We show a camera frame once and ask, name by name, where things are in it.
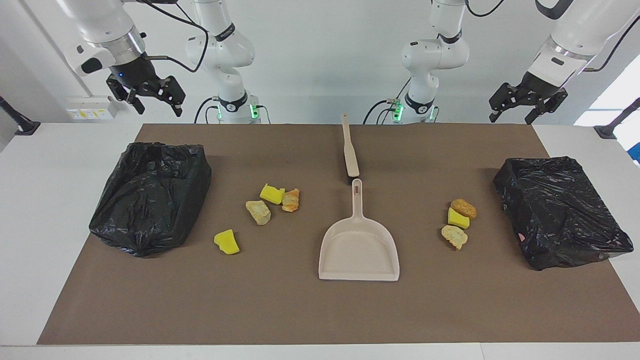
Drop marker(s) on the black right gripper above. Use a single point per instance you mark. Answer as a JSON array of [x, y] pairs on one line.
[[132, 72]]

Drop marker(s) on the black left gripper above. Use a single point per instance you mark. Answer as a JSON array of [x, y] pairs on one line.
[[537, 86]]

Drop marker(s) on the brown bread roll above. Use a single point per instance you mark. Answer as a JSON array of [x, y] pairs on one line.
[[465, 207]]

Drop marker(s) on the yellow sponge piece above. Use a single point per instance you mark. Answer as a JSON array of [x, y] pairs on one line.
[[457, 219], [271, 194], [227, 243]]

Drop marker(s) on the pale striped bread piece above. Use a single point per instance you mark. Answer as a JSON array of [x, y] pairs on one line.
[[454, 236]]

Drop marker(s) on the pale bread chunk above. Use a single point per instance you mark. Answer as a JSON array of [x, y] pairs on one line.
[[258, 212]]

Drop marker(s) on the orange croissant piece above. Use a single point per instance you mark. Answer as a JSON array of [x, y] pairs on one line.
[[290, 201]]

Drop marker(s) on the beige hand brush black bristles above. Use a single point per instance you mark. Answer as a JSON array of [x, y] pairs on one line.
[[351, 160]]

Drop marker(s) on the beige plastic dustpan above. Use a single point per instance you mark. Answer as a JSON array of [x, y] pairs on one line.
[[357, 255]]

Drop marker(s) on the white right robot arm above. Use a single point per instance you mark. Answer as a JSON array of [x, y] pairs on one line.
[[225, 50]]

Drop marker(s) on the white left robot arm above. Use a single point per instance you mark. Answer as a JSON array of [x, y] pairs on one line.
[[435, 55]]

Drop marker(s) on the black trash bag bin pink spot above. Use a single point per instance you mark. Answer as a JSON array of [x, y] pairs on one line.
[[560, 210]]

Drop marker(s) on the black stand foot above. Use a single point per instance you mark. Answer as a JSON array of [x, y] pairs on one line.
[[607, 131], [25, 127]]

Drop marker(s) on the blue object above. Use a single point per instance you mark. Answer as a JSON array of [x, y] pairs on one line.
[[637, 152]]

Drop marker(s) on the brown table mat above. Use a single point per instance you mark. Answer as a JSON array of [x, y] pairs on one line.
[[300, 310]]

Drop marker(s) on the white wall outlet box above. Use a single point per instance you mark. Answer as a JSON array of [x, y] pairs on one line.
[[90, 110]]

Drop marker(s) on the grey wall conduit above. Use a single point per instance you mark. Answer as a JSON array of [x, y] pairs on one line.
[[40, 26]]

